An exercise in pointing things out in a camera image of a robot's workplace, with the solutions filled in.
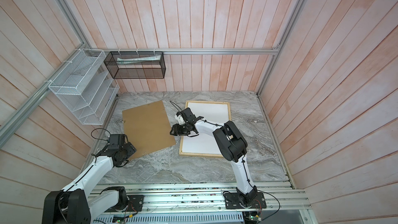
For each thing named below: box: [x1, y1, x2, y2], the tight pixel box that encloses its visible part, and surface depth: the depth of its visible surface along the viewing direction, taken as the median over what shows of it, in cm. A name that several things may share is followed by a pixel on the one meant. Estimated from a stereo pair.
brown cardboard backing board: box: [121, 100, 176, 161], surface depth 109 cm
